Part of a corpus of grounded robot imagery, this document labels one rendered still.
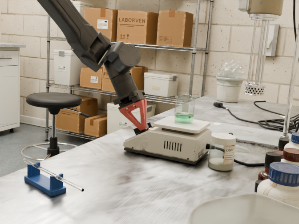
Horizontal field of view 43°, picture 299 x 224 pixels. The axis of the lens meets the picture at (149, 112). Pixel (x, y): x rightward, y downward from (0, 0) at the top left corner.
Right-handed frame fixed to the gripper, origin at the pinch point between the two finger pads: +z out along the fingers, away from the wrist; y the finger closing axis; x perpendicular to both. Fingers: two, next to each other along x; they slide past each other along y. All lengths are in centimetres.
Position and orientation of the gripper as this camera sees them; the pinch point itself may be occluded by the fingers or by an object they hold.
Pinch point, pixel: (142, 126)
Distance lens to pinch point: 99.2
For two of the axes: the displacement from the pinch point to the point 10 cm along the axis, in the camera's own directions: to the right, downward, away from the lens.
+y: 2.1, -0.7, 9.8
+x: -8.9, 3.9, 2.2
